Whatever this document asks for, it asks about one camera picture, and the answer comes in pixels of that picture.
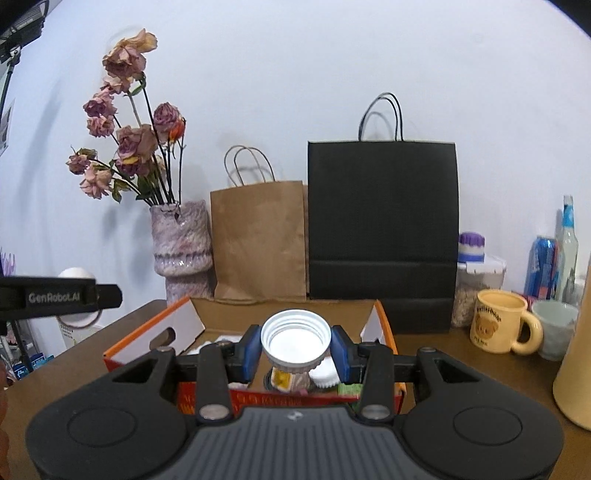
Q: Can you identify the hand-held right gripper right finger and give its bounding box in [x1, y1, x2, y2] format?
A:
[330, 324, 482, 425]

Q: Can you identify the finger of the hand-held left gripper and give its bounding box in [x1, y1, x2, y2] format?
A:
[95, 284, 124, 309]

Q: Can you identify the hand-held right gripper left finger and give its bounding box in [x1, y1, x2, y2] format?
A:
[111, 324, 262, 425]

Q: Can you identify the small white ribbed cap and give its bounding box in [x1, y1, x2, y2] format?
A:
[308, 357, 339, 389]

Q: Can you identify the white and yellow charger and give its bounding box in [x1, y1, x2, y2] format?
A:
[271, 368, 296, 392]

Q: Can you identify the large white screw lid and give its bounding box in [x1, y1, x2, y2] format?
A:
[260, 310, 333, 376]

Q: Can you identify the red cardboard box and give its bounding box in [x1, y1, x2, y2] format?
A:
[102, 295, 407, 416]

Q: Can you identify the white round object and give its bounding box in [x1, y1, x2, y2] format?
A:
[55, 267, 102, 348]

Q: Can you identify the mottled purple ceramic vase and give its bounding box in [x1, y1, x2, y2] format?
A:
[150, 200, 214, 305]

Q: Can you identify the brown paper bag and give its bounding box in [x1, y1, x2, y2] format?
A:
[210, 145, 309, 304]

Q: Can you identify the clear jar with purple cap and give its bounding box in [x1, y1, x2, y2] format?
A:
[450, 232, 507, 328]

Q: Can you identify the black paper bag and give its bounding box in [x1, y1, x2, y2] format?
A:
[307, 92, 461, 334]

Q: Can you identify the yellow bear mug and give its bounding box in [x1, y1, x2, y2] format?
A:
[469, 290, 544, 355]

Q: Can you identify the dried rose bouquet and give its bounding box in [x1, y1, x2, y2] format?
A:
[66, 28, 188, 206]

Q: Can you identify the white cup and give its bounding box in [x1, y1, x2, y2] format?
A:
[531, 301, 580, 361]

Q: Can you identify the blue drink can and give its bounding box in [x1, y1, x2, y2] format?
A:
[525, 236, 559, 298]

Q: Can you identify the yellow thermos jug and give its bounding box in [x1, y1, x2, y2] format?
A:
[553, 258, 591, 432]

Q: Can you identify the glass bottle with blue label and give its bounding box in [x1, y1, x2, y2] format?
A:
[554, 195, 580, 303]

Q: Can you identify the small wall picture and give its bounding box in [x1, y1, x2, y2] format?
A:
[0, 99, 14, 155]

